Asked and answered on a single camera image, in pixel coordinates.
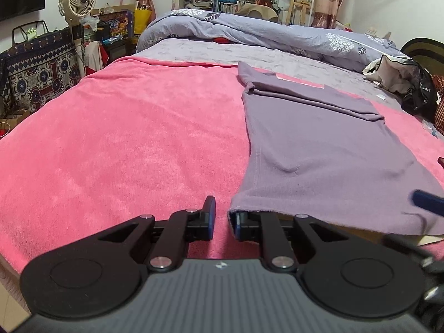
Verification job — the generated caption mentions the red and white cloth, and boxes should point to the red and white cloth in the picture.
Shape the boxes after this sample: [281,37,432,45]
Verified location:
[85,40,109,74]

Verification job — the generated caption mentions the clear plastic package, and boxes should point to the clear plastic package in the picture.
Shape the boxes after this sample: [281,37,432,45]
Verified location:
[421,119,440,138]

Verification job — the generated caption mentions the blue-grey floral duvet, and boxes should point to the blue-grey floral duvet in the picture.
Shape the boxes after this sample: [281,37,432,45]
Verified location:
[136,8,407,74]

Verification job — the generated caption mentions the yellow bag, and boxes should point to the yellow bag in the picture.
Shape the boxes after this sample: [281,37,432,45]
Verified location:
[133,5,153,36]

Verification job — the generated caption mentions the black wire rack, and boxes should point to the black wire rack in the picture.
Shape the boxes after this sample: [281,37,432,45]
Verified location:
[12,20,49,46]

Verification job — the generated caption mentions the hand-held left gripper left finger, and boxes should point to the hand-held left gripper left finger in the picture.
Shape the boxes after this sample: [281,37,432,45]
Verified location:
[91,195,217,273]

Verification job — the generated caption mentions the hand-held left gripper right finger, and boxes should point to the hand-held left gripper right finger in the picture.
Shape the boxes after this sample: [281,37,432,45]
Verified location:
[227,211,352,273]

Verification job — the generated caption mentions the pink patterned curtain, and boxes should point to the pink patterned curtain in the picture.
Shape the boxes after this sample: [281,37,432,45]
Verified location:
[310,0,352,30]

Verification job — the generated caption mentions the pink blanket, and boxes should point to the pink blanket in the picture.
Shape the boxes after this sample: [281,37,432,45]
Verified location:
[0,55,444,276]

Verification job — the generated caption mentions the purple shirt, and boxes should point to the purple shirt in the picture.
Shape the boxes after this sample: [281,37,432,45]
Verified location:
[227,60,444,236]

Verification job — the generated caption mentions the striped round cushion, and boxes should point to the striped round cushion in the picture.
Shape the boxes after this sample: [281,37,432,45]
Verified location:
[399,37,444,77]

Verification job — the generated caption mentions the grey butterfly-print bed sheet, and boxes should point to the grey butterfly-print bed sheet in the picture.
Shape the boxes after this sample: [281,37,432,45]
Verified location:
[133,38,410,112]

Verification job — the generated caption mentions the beige standing fan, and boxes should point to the beige standing fan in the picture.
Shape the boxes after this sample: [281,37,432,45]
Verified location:
[58,0,98,77]

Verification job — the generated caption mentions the white plastic bag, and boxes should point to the white plastic bag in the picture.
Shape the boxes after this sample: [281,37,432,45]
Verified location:
[81,15,100,31]

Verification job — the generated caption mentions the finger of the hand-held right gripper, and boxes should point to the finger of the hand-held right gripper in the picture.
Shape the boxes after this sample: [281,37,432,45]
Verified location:
[381,233,435,261]
[411,190,444,216]

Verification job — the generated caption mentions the wooden easel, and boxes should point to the wooden easel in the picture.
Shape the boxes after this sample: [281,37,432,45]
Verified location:
[286,0,313,27]

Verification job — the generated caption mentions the colourful printed box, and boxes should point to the colourful printed box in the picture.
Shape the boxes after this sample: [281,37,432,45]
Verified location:
[97,10,135,39]

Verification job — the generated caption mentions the patterned cloth cover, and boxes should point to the patterned cloth cover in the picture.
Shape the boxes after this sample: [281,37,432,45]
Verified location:
[0,28,86,116]

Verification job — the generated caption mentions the black and white bag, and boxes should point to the black and white bag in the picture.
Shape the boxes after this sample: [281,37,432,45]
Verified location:
[362,54,422,95]

